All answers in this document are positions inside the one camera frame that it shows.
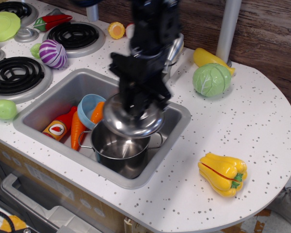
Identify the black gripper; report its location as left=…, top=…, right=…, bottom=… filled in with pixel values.
left=110, top=48, right=171, bottom=119

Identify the steel pot lid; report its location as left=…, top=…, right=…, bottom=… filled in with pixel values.
left=102, top=93, right=165, bottom=138

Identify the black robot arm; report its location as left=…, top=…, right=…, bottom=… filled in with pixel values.
left=110, top=0, right=181, bottom=119

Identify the orange toy carrot in bowl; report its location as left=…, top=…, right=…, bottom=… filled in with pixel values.
left=90, top=101, right=105, bottom=124

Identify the light blue toy bowl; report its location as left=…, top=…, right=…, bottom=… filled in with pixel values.
left=77, top=94, right=106, bottom=130

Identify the silver toy faucet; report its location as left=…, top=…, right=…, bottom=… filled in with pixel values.
left=162, top=33, right=184, bottom=83

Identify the red white toy radish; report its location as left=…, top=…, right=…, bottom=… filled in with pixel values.
left=126, top=23, right=135, bottom=39

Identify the green toy cabbage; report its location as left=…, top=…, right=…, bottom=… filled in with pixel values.
left=193, top=63, right=232, bottom=97

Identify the yellow toy squash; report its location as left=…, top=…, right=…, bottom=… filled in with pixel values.
left=193, top=48, right=235, bottom=76

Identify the red toy ketchup bottle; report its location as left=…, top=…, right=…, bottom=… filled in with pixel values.
left=42, top=106, right=77, bottom=141

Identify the left grey support pole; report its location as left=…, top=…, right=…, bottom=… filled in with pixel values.
left=86, top=4, right=99, bottom=22

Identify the grey support pole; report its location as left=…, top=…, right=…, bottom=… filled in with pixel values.
left=86, top=4, right=99, bottom=22
left=216, top=0, right=242, bottom=67

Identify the silver toy sink basin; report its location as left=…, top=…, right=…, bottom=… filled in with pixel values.
left=13, top=68, right=191, bottom=188

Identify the purple toy onion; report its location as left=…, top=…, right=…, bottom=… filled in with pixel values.
left=39, top=39, right=67, bottom=68

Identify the small green toy vegetable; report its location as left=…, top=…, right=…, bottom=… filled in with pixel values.
left=30, top=43, right=42, bottom=59

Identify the front black stove burner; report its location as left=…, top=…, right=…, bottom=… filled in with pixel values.
left=0, top=57, right=53, bottom=104

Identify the red toy chili pepper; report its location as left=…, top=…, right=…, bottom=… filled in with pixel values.
left=33, top=15, right=73, bottom=32

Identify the yellow toy bell pepper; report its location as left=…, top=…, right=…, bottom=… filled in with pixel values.
left=198, top=153, right=247, bottom=198

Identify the right grey support pole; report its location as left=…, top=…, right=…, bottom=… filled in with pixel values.
left=216, top=0, right=242, bottom=67

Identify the green toy apple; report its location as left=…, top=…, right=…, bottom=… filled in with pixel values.
left=0, top=100, right=17, bottom=120

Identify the light green toy plate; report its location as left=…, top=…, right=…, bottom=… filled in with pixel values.
left=0, top=12, right=21, bottom=42

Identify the yellow object bottom left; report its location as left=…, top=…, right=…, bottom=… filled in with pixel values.
left=0, top=216, right=27, bottom=233

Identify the steel pot with handles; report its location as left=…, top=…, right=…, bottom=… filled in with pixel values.
left=78, top=122, right=163, bottom=179

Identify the grey oven door handle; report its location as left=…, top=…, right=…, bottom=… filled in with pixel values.
left=0, top=174, right=99, bottom=233

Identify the black braided cable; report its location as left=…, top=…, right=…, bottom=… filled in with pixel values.
left=0, top=208, right=15, bottom=231

